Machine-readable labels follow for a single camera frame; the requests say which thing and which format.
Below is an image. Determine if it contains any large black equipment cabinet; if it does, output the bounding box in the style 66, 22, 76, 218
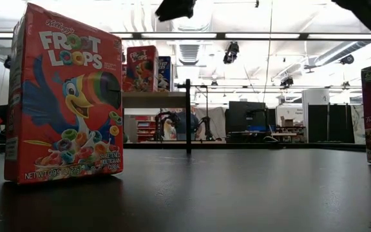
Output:
225, 101, 267, 144

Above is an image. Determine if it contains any person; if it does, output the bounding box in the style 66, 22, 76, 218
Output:
174, 109, 200, 142

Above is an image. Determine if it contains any wooden shelf with black frame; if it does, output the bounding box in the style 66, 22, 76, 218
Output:
122, 79, 195, 155

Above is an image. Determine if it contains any brown cardboard box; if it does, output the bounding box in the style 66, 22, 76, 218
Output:
280, 115, 295, 128

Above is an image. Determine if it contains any white pillar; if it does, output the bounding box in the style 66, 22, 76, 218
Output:
301, 88, 330, 143

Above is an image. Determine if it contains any thin hanging ceiling cable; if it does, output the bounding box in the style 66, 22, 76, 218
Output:
262, 0, 274, 103

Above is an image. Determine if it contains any blue Frosted Flakes cereal box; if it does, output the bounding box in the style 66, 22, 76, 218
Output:
158, 55, 174, 93

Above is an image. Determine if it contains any silver ceiling duct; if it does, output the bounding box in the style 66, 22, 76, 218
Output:
314, 41, 371, 67

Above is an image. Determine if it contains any black metal table frame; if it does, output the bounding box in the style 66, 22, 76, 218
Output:
0, 141, 371, 153

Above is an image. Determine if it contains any white cloth cover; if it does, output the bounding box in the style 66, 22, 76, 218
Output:
194, 106, 227, 142

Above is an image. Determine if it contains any red storage shelf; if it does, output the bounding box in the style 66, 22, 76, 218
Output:
135, 115, 158, 142

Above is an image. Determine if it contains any dark room partition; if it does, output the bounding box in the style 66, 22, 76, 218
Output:
307, 104, 356, 144

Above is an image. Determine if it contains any ceiling air vent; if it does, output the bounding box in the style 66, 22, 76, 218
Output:
178, 43, 200, 67

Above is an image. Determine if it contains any black hanging ceiling camera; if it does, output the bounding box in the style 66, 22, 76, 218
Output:
223, 41, 240, 64

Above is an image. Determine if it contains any black table mat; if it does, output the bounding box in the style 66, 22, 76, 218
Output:
0, 148, 371, 232

